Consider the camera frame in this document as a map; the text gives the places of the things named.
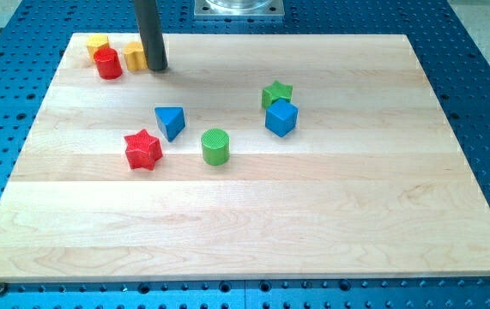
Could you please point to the green star block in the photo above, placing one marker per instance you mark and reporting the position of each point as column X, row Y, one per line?
column 274, row 92

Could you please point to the red star block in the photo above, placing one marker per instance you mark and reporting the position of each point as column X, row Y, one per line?
column 142, row 150

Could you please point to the light wooden board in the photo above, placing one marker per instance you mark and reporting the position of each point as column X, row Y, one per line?
column 371, row 182

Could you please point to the green cylinder block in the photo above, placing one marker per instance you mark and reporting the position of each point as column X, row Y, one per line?
column 215, row 146

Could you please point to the blue cube block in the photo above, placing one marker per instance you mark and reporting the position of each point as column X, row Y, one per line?
column 281, row 117

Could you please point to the blue triangle block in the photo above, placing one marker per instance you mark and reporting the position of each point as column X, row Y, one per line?
column 170, row 120

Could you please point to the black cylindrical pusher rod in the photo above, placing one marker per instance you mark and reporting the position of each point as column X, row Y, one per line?
column 148, row 23

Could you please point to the yellow heart block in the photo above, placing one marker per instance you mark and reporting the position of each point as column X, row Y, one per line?
column 134, row 56

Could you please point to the red cylinder block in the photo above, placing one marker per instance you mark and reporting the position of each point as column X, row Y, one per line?
column 107, row 63

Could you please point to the yellow hexagon block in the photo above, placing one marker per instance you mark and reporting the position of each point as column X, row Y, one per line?
column 95, row 42

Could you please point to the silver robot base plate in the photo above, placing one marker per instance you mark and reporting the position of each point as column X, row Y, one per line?
column 238, row 8

